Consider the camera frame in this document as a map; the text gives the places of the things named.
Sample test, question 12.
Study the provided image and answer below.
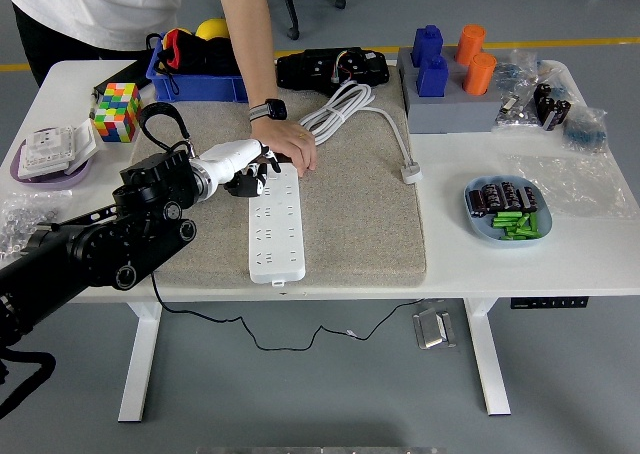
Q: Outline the person's hand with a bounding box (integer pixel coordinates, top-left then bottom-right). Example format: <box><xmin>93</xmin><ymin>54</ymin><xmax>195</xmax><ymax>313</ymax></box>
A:
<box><xmin>252</xmin><ymin>117</ymin><xmax>319</xmax><ymax>178</ymax></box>

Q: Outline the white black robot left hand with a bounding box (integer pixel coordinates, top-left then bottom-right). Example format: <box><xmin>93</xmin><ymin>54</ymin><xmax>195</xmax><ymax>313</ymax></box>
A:
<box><xmin>198</xmin><ymin>138</ymin><xmax>282</xmax><ymax>200</ymax></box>

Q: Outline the black plug adapter with cord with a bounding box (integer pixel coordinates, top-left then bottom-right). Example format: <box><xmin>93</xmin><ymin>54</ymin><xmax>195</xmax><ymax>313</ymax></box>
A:
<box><xmin>149</xmin><ymin>171</ymin><xmax>426</xmax><ymax>353</ymax></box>

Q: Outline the white power strip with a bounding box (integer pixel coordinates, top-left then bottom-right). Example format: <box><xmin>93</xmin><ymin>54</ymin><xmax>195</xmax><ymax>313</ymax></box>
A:
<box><xmin>248</xmin><ymin>161</ymin><xmax>307</xmax><ymax>288</ymax></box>

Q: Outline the black wristwatch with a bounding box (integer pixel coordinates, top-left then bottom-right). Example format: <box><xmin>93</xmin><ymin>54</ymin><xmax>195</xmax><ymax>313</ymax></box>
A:
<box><xmin>248</xmin><ymin>97</ymin><xmax>289</xmax><ymax>123</ymax></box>

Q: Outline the blue plastic bin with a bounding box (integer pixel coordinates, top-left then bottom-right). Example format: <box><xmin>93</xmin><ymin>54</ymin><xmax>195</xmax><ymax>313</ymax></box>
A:
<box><xmin>145</xmin><ymin>32</ymin><xmax>251</xmax><ymax>104</ymax></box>

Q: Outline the black electronic device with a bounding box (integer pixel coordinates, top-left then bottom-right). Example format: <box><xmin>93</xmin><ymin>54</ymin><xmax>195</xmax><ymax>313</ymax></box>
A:
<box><xmin>276</xmin><ymin>46</ymin><xmax>390</xmax><ymax>95</ymax></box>

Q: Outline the grey-brown mat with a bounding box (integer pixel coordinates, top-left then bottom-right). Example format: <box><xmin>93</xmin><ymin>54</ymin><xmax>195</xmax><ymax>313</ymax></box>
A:
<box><xmin>132</xmin><ymin>61</ymin><xmax>429</xmax><ymax>290</ymax></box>

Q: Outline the black red cloth bag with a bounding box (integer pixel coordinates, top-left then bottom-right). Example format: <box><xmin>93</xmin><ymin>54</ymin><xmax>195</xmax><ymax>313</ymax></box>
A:
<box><xmin>144</xmin><ymin>27</ymin><xmax>241</xmax><ymax>95</ymax></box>

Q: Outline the multicolour puzzle cube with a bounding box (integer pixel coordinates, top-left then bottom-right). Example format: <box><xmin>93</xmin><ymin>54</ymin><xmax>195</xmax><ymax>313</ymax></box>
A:
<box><xmin>93</xmin><ymin>82</ymin><xmax>143</xmax><ymax>144</ymax></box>

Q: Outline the yellow ball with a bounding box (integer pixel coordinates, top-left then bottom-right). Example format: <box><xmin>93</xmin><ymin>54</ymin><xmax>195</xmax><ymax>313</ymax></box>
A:
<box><xmin>194</xmin><ymin>17</ymin><xmax>231</xmax><ymax>40</ymax></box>

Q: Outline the black flat box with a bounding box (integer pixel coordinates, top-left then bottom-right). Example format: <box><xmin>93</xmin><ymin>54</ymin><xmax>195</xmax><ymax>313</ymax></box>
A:
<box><xmin>89</xmin><ymin>58</ymin><xmax>154</xmax><ymax>120</ymax></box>

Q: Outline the black office chair base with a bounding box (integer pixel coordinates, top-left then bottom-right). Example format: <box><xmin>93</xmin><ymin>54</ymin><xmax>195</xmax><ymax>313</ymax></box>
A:
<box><xmin>262</xmin><ymin>0</ymin><xmax>347</xmax><ymax>41</ymax></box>

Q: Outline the blue bottle block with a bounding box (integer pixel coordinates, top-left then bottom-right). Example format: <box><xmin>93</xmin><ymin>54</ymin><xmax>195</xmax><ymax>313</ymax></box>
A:
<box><xmin>417</xmin><ymin>55</ymin><xmax>450</xmax><ymax>98</ymax></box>
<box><xmin>410</xmin><ymin>24</ymin><xmax>445</xmax><ymax>69</ymax></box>

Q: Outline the grey block holder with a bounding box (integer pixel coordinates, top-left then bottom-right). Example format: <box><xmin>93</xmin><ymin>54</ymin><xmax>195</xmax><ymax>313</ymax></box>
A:
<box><xmin>397</xmin><ymin>46</ymin><xmax>504</xmax><ymax>135</ymax></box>

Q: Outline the purple tray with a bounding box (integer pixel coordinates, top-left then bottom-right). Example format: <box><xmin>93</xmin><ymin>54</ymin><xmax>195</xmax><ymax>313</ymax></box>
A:
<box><xmin>9</xmin><ymin>138</ymin><xmax>94</xmax><ymax>191</ymax></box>

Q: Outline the person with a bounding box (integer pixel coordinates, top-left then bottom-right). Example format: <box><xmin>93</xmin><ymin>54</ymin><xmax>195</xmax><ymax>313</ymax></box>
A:
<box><xmin>0</xmin><ymin>0</ymin><xmax>184</xmax><ymax>89</ymax></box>

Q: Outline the orange cylinder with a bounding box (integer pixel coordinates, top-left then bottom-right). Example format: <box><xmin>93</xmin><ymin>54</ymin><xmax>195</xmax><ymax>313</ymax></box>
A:
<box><xmin>462</xmin><ymin>52</ymin><xmax>498</xmax><ymax>96</ymax></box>
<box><xmin>454</xmin><ymin>24</ymin><xmax>488</xmax><ymax>66</ymax></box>

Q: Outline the light blue tray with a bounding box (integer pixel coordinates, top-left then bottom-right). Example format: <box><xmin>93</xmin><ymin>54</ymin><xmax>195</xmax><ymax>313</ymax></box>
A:
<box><xmin>463</xmin><ymin>174</ymin><xmax>554</xmax><ymax>249</ymax></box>

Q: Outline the clear bag of metal nuts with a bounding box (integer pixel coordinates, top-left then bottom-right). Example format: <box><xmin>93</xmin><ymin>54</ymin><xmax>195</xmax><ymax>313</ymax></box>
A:
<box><xmin>0</xmin><ymin>189</ymin><xmax>74</xmax><ymax>263</ymax></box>

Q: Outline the white table leg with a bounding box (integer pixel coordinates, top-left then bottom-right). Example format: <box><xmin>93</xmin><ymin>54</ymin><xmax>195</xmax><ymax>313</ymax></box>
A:
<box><xmin>462</xmin><ymin>297</ymin><xmax>512</xmax><ymax>418</ymax></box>
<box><xmin>117</xmin><ymin>301</ymin><xmax>164</xmax><ymax>423</ymax></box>

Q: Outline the clear bag of metal parts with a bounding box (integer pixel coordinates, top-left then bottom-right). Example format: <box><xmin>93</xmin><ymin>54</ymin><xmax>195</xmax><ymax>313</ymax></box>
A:
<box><xmin>492</xmin><ymin>91</ymin><xmax>541</xmax><ymax>135</ymax></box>

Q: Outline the metal foot pedal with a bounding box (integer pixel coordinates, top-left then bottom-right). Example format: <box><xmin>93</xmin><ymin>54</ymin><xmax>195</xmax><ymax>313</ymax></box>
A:
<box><xmin>411</xmin><ymin>309</ymin><xmax>457</xmax><ymax>350</ymax></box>

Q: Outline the clear bag of blue parts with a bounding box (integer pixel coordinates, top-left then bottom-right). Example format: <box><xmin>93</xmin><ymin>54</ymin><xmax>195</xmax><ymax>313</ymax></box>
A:
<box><xmin>560</xmin><ymin>106</ymin><xmax>610</xmax><ymax>155</ymax></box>
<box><xmin>494</xmin><ymin>48</ymin><xmax>541</xmax><ymax>95</ymax></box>

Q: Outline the green cylinder pile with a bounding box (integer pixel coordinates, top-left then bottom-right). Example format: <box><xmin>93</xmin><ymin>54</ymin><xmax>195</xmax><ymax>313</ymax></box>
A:
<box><xmin>491</xmin><ymin>211</ymin><xmax>541</xmax><ymax>240</ymax></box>

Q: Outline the bag of black capacitors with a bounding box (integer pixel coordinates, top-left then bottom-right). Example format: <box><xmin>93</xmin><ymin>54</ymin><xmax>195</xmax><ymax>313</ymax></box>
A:
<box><xmin>532</xmin><ymin>61</ymin><xmax>574</xmax><ymax>133</ymax></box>

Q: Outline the empty clear plastic bag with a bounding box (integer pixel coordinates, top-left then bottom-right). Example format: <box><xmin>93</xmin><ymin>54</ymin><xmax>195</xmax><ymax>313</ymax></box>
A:
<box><xmin>509</xmin><ymin>153</ymin><xmax>640</xmax><ymax>220</ymax></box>

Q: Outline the black desk control panel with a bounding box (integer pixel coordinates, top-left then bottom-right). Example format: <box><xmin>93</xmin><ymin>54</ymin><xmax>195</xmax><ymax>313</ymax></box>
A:
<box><xmin>509</xmin><ymin>297</ymin><xmax>590</xmax><ymax>310</ymax></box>

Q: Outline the white power strip cable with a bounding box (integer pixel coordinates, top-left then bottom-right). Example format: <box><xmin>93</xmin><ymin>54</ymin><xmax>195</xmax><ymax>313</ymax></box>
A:
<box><xmin>298</xmin><ymin>82</ymin><xmax>425</xmax><ymax>185</ymax></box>

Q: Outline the white wall socket panel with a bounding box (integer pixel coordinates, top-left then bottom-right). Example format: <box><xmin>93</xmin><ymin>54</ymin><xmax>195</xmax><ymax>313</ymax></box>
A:
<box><xmin>18</xmin><ymin>127</ymin><xmax>79</xmax><ymax>179</ymax></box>
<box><xmin>64</xmin><ymin>118</ymin><xmax>101</xmax><ymax>173</ymax></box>

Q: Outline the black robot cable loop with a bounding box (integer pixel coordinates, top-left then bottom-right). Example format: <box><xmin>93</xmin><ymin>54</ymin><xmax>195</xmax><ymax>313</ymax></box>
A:
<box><xmin>0</xmin><ymin>350</ymin><xmax>57</xmax><ymax>421</ymax></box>

